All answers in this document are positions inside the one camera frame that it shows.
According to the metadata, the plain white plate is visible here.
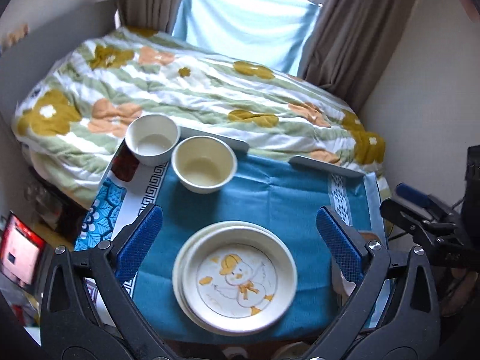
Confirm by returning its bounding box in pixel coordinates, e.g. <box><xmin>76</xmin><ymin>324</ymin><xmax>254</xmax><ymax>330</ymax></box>
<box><xmin>172</xmin><ymin>220</ymin><xmax>286</xmax><ymax>337</ymax></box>

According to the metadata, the white duck plate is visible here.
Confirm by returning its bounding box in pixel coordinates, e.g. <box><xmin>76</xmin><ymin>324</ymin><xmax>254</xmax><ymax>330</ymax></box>
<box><xmin>180</xmin><ymin>226</ymin><xmax>299</xmax><ymax>334</ymax></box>

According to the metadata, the white round bowl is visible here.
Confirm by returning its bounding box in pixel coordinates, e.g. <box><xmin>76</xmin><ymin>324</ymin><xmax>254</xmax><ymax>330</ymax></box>
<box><xmin>124</xmin><ymin>114</ymin><xmax>181</xmax><ymax>167</ymax></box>

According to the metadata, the cream round bowl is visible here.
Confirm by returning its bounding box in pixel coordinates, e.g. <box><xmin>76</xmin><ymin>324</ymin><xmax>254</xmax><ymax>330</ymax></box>
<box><xmin>171</xmin><ymin>136</ymin><xmax>238</xmax><ymax>194</ymax></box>

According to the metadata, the yellow duck plate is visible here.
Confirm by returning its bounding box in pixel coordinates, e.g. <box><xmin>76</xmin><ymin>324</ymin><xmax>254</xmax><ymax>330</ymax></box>
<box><xmin>172</xmin><ymin>245</ymin><xmax>194</xmax><ymax>317</ymax></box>

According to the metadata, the red screen phone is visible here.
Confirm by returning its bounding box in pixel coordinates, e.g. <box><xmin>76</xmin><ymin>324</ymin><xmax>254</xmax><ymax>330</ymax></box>
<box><xmin>1</xmin><ymin>212</ymin><xmax>47</xmax><ymax>293</ymax></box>

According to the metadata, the blue patterned tablecloth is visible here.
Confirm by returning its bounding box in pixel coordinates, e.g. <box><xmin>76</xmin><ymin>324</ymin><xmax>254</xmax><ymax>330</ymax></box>
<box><xmin>75</xmin><ymin>151</ymin><xmax>385</xmax><ymax>345</ymax></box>

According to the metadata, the right brown curtain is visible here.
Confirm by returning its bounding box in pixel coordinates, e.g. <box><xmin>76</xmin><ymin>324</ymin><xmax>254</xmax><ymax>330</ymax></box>
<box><xmin>299</xmin><ymin>0</ymin><xmax>416</xmax><ymax>111</ymax></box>

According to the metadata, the floral green white duvet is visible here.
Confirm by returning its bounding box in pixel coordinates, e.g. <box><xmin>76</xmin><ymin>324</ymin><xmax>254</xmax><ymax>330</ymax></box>
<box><xmin>10</xmin><ymin>27</ymin><xmax>390</xmax><ymax>207</ymax></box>

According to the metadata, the grey bed headboard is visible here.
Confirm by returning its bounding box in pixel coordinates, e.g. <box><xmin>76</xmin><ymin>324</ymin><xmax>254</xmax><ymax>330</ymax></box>
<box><xmin>1</xmin><ymin>0</ymin><xmax>116</xmax><ymax>125</ymax></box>

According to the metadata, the light blue window cloth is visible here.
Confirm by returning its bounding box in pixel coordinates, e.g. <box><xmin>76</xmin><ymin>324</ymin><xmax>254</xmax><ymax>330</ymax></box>
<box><xmin>172</xmin><ymin>0</ymin><xmax>321</xmax><ymax>76</ymax></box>

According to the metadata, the black camera box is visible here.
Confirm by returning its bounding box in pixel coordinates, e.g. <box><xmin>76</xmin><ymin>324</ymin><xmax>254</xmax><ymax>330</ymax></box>
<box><xmin>462</xmin><ymin>145</ymin><xmax>480</xmax><ymax>211</ymax></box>

